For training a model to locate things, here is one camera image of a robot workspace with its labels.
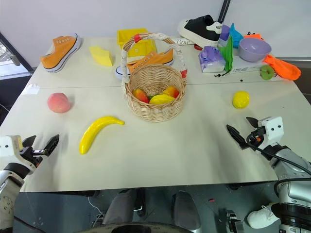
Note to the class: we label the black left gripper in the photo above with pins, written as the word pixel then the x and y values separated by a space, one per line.
pixel 30 153

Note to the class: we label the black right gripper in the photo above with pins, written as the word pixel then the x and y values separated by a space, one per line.
pixel 257 137

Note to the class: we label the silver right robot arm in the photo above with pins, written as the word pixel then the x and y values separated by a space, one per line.
pixel 291 167

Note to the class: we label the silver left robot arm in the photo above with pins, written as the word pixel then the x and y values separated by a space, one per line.
pixel 7 194

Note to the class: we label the green apple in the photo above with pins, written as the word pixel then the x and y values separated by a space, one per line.
pixel 266 72

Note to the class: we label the yellow toy lemon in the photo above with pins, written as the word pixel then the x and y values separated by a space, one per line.
pixel 240 99

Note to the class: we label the pink toy peach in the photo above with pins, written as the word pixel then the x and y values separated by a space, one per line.
pixel 58 103

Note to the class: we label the yellow toy banana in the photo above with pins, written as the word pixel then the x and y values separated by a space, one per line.
pixel 93 131

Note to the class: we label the white flat box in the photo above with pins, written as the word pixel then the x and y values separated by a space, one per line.
pixel 245 65

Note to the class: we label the green cloth bag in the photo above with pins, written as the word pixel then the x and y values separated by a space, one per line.
pixel 228 54

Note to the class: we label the purple tissue pack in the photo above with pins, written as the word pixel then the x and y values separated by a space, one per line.
pixel 211 59

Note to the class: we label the purple bowl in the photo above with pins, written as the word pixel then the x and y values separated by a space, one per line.
pixel 253 49

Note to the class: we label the orange yellow toy mango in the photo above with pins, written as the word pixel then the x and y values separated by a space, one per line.
pixel 171 91

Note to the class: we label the white shoe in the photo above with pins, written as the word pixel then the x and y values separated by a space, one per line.
pixel 262 217

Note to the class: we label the orange canvas sneaker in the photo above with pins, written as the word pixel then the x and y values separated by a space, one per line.
pixel 59 53
pixel 155 59

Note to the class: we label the small orange cloth piece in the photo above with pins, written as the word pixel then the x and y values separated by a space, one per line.
pixel 253 36

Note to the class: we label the blue plastic bag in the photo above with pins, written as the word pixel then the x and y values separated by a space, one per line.
pixel 236 35

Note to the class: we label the dark rounded leg shape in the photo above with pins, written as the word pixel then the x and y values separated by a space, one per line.
pixel 185 211

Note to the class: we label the grey rounded leg shape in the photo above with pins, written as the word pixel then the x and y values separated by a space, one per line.
pixel 119 208

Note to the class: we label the yellow sponge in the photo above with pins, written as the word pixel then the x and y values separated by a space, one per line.
pixel 102 57

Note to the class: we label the white Dove box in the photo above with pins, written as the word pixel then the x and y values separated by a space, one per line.
pixel 183 41

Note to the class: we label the red yellow toy mango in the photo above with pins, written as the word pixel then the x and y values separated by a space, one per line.
pixel 140 95

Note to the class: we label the black and white sneaker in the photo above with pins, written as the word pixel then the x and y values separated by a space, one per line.
pixel 199 28

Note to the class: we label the black pole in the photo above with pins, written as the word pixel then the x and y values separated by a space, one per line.
pixel 224 11

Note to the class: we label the yellow plastic box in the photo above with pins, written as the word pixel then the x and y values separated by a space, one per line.
pixel 126 37

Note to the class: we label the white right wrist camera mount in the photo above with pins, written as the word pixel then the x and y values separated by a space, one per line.
pixel 273 129

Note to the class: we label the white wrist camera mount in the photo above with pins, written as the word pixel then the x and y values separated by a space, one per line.
pixel 8 145
pixel 273 129

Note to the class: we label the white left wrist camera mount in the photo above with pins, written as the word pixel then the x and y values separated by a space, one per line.
pixel 8 145

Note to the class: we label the dark window frame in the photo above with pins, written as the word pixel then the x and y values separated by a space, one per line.
pixel 14 52

